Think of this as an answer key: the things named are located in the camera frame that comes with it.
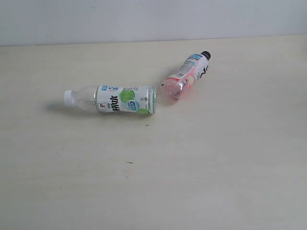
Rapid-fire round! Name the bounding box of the pink peach drink bottle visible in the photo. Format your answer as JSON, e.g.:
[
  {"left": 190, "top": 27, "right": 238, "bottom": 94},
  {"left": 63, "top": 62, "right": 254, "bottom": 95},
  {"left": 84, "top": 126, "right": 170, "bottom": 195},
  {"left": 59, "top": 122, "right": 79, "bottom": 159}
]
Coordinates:
[{"left": 161, "top": 51, "right": 211, "bottom": 103}]

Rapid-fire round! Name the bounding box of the lime label clear bottle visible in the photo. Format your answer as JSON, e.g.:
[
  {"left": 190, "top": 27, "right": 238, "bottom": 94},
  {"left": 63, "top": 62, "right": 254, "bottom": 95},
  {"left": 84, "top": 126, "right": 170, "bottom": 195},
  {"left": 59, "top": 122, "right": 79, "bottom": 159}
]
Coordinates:
[{"left": 63, "top": 85, "right": 156, "bottom": 115}]

